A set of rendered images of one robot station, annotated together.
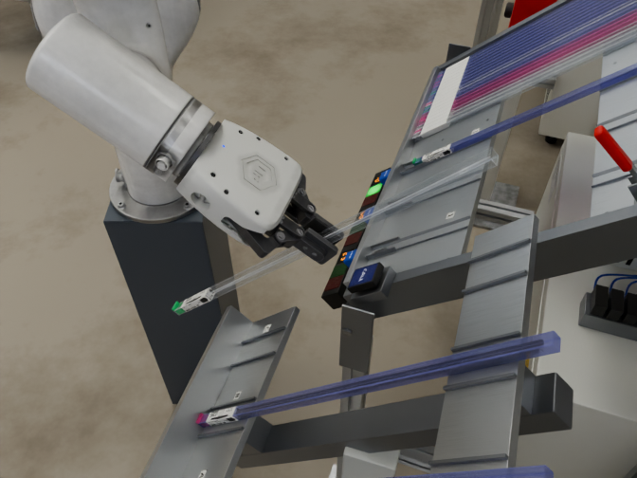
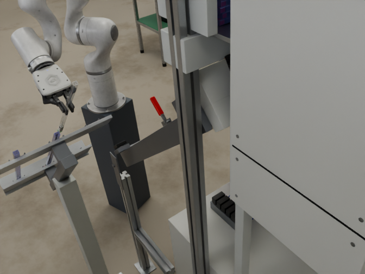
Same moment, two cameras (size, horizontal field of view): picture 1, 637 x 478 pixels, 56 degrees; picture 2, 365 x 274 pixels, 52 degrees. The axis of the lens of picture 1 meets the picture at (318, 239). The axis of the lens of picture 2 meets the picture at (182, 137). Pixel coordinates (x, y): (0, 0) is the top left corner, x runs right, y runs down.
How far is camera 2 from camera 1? 0.97 m
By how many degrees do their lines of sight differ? 29
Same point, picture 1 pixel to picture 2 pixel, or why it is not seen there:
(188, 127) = (36, 61)
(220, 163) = (42, 73)
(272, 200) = (51, 88)
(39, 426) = not seen: hidden behind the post
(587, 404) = (181, 232)
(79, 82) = (17, 43)
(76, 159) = (144, 102)
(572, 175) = not seen: hidden behind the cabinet
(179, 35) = (101, 45)
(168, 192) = (101, 103)
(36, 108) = (145, 78)
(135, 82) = (29, 46)
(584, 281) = not seen: hidden behind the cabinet
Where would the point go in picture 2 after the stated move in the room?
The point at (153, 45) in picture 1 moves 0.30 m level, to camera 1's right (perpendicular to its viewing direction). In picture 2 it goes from (55, 41) to (118, 57)
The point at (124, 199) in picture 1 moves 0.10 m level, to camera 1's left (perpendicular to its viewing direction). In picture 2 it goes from (91, 102) to (77, 97)
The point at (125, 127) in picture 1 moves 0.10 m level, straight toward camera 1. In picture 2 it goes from (24, 57) to (6, 72)
